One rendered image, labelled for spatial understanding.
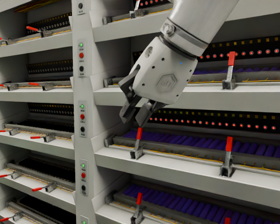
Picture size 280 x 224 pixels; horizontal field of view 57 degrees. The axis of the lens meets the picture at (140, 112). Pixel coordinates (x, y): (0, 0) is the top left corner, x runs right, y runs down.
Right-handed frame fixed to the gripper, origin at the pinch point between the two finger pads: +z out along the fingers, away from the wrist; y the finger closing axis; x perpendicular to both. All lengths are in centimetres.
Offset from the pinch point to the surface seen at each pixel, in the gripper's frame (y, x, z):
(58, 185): 12, 31, 61
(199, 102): 17.9, 3.6, -4.9
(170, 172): 19.5, -1.4, 14.2
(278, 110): 23.6, -9.5, -14.4
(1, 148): -5, 68, 80
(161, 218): 27.4, -3.6, 31.9
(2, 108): -9, 80, 64
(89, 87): 4.9, 33.1, 14.6
